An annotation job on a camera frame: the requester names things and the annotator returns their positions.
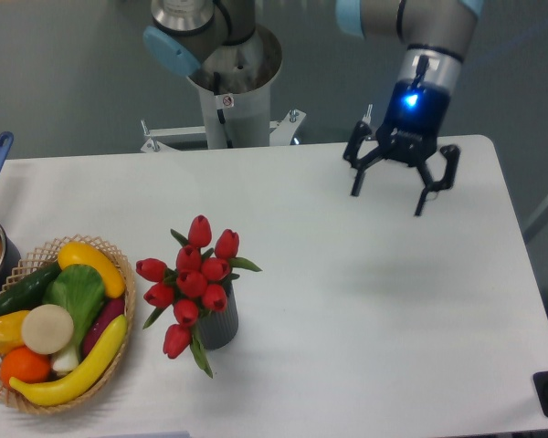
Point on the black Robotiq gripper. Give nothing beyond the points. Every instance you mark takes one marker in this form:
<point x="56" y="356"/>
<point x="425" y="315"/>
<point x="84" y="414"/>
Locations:
<point x="413" y="123"/>

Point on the red tulip bouquet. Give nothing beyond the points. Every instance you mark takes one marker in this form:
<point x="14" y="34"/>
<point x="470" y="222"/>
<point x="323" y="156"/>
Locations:
<point x="194" y="287"/>

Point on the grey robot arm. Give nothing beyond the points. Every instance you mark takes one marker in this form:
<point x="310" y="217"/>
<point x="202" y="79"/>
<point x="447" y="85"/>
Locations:
<point x="437" y="35"/>

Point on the dark grey ribbed vase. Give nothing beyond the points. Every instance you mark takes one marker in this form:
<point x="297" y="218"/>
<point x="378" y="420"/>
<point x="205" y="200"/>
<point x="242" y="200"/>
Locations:
<point x="219" y="328"/>

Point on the purple eggplant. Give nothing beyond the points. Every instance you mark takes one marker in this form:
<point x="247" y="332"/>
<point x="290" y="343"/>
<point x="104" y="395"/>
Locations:
<point x="108" y="313"/>

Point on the yellow squash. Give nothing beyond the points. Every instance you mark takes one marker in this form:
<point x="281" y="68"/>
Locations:
<point x="79" y="253"/>

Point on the green bok choy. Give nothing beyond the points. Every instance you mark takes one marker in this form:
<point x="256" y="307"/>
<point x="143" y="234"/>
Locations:
<point x="80" y="290"/>

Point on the woven wicker basket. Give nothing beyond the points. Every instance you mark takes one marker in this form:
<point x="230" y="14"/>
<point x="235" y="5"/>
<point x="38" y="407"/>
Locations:
<point x="46" y="255"/>

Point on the beige round disc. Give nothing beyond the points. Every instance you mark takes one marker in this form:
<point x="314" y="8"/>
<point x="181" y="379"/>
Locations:
<point x="47" y="329"/>

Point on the green cucumber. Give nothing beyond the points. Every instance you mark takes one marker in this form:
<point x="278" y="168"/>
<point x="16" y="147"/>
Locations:
<point x="28" y="292"/>

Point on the yellow banana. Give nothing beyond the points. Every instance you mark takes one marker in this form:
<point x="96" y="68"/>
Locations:
<point x="80" y="380"/>

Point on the orange fruit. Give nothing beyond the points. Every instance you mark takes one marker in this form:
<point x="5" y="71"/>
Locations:
<point x="26" y="365"/>

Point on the yellow bell pepper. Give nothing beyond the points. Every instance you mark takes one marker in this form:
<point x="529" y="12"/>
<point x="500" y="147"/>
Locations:
<point x="11" y="331"/>

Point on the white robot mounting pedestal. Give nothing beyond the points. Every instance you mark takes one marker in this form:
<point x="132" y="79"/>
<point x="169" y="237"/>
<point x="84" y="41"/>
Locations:
<point x="233" y="86"/>

